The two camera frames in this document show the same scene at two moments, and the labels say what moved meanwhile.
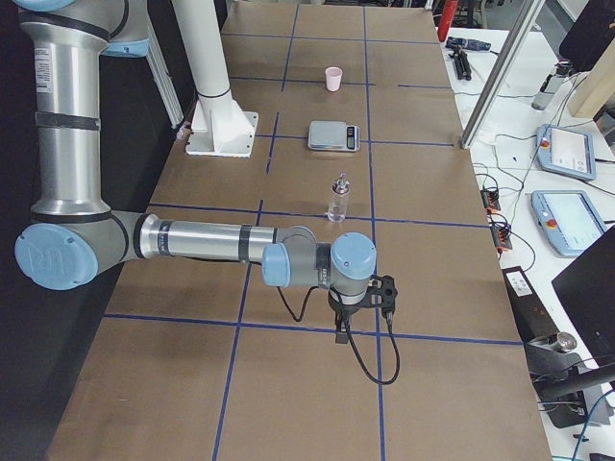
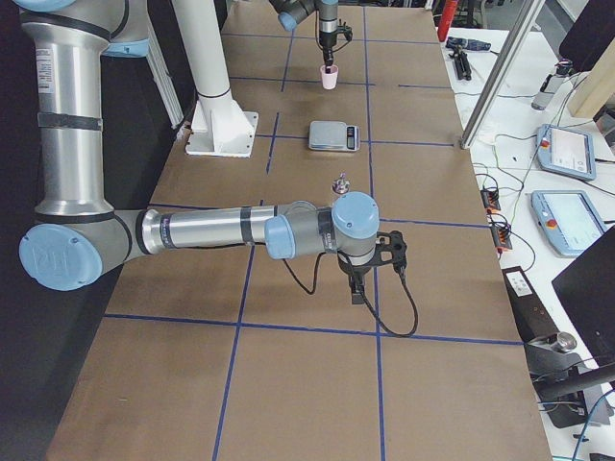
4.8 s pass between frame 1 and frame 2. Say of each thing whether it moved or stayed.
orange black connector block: stayed
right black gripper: moved
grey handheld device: stayed
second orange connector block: stayed
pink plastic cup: moved
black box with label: stayed
